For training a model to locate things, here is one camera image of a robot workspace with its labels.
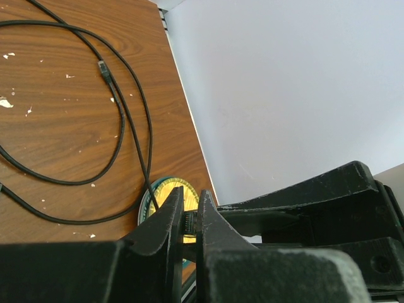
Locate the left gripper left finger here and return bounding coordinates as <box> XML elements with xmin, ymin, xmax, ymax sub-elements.
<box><xmin>1</xmin><ymin>187</ymin><xmax>184</xmax><ymax>302</ymax></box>

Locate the black cable with gold plug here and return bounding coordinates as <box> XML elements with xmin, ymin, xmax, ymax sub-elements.
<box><xmin>0</xmin><ymin>0</ymin><xmax>160</xmax><ymax>225</ymax></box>

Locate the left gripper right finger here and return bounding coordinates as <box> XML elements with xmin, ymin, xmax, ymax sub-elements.
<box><xmin>196</xmin><ymin>190</ymin><xmax>371</xmax><ymax>302</ymax></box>

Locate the round gold wafer plate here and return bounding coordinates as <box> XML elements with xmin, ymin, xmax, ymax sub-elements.
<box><xmin>138</xmin><ymin>177</ymin><xmax>199</xmax><ymax>225</ymax></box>

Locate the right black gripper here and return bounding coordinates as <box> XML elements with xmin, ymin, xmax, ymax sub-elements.
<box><xmin>217</xmin><ymin>161</ymin><xmax>403</xmax><ymax>292</ymax></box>

